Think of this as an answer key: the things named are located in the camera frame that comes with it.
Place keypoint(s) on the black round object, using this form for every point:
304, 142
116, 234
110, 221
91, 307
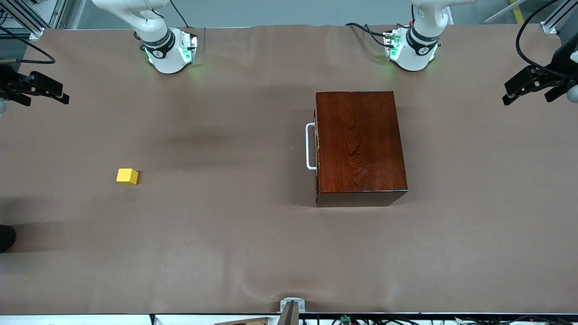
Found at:
5, 238

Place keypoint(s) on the grey metal clamp bracket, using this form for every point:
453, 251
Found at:
292, 311

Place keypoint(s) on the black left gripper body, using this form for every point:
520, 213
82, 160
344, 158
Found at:
552, 76

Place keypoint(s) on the dark brown wooden cabinet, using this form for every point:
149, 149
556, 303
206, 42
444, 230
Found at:
361, 144

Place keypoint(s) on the upright aluminium frame profile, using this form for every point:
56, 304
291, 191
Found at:
58, 11

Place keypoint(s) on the aluminium frame profile with bracket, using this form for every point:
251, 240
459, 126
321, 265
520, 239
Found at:
27, 22
557, 18

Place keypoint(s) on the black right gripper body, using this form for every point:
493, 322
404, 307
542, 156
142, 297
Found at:
10, 82

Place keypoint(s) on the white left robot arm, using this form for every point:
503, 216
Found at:
420, 56

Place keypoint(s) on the brown table mat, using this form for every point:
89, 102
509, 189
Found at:
180, 234

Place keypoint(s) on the brown cardboard piece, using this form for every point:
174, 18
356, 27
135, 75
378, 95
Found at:
244, 322

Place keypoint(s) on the green plug connector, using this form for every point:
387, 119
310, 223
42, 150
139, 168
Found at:
346, 319

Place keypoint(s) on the grey slanted bar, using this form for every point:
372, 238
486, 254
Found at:
501, 12

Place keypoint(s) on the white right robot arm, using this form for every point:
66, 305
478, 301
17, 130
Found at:
160, 58

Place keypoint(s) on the yellow cube block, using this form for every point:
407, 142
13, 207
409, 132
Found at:
127, 176

